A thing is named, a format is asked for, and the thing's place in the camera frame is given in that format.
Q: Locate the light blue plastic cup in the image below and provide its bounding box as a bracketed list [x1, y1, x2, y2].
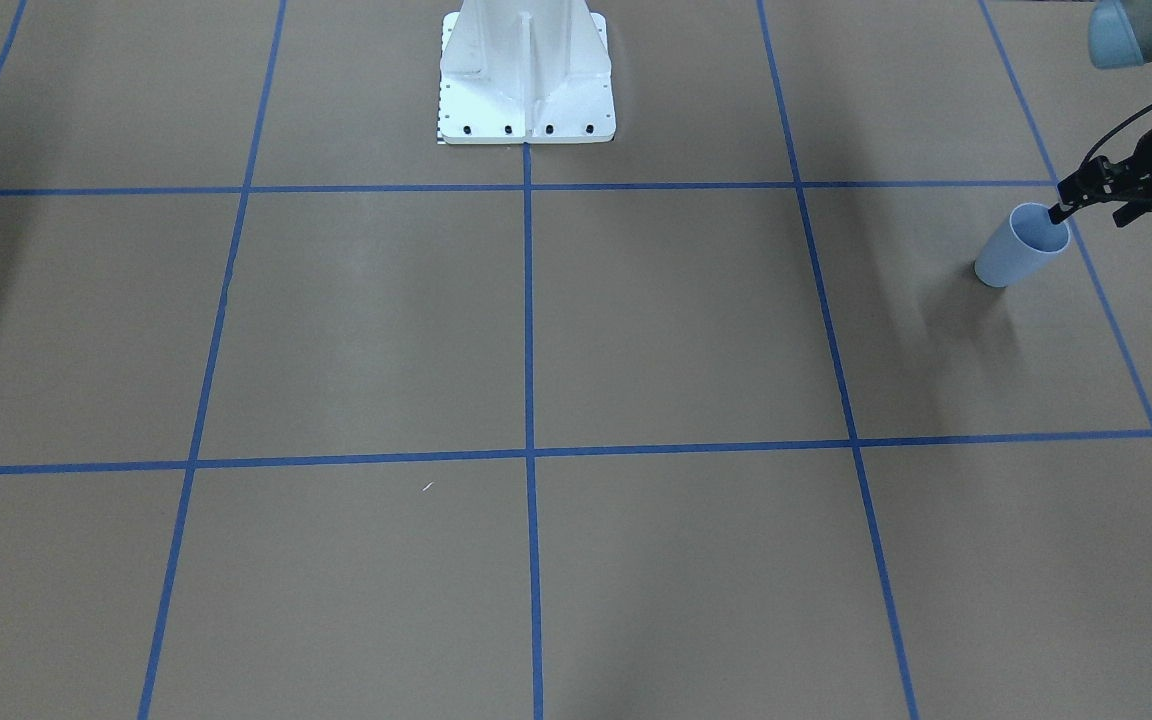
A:
[973, 202, 1073, 290]

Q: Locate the white pedestal column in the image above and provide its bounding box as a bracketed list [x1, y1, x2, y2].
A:
[435, 1, 617, 145]

